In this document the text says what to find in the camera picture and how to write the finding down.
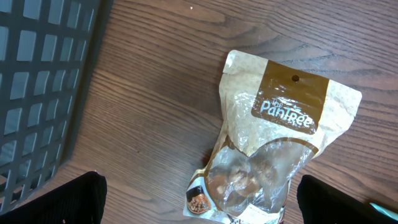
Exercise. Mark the teal snack wrapper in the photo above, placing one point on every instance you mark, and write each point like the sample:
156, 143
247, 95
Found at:
384, 211

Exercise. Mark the grey plastic mesh basket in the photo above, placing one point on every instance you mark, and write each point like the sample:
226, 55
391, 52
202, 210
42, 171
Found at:
49, 50

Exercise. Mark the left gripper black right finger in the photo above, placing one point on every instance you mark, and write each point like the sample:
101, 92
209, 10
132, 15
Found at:
321, 203

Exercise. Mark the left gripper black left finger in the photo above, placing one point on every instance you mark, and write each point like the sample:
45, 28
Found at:
81, 200

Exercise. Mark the brown snack pouch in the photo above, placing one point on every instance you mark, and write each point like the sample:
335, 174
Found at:
276, 119

